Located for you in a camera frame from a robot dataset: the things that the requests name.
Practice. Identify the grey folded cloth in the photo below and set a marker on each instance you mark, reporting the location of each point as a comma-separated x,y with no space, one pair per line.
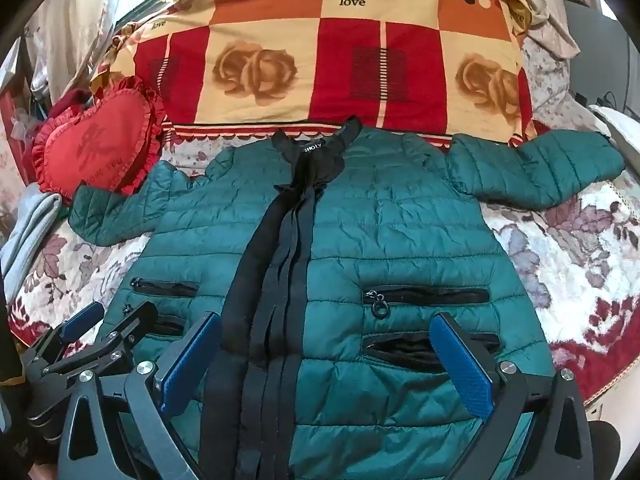
36,214

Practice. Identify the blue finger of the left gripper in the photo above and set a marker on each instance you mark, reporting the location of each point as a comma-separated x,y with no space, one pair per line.
79,324
126,334

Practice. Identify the dark grey cabinet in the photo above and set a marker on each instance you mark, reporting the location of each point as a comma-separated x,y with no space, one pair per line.
606,70

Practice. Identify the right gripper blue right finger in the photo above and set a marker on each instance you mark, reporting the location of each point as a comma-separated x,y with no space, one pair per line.
557,444

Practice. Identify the green quilted puffer jacket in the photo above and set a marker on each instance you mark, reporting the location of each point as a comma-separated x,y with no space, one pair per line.
326,261

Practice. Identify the red heart-shaped ruffled pillow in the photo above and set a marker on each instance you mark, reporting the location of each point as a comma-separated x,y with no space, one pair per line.
111,144

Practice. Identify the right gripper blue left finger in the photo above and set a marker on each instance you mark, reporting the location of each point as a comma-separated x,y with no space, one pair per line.
118,427

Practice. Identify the red checkered rose blanket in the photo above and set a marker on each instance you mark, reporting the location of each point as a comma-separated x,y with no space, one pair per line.
251,67

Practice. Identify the floral white red bedspread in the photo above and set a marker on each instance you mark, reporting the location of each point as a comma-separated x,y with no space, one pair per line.
579,263

